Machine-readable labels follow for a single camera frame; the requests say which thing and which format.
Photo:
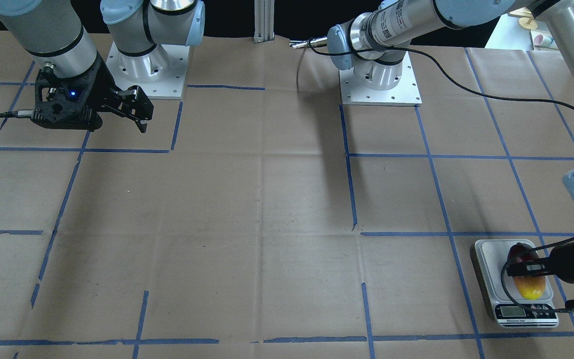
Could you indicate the aluminium frame post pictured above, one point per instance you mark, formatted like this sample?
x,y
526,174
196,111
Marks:
x,y
264,21

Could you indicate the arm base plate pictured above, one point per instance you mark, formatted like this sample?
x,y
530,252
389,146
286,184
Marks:
x,y
161,73
371,83

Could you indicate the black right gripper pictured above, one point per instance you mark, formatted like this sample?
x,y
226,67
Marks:
x,y
100,86

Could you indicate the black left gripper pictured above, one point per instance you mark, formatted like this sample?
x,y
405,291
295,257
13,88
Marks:
x,y
564,261

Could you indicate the red yellow mango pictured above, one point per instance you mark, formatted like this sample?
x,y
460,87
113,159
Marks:
x,y
530,286

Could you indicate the brown paper table cover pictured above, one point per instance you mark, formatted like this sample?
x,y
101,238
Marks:
x,y
259,217

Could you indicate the silver digital kitchen scale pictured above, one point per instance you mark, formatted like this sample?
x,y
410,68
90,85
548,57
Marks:
x,y
488,257

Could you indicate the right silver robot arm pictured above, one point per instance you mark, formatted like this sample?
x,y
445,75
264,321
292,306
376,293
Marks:
x,y
50,31

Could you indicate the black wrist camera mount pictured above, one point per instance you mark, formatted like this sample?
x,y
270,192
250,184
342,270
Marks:
x,y
65,104

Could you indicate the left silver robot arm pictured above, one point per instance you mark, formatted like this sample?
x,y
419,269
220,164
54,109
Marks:
x,y
373,35

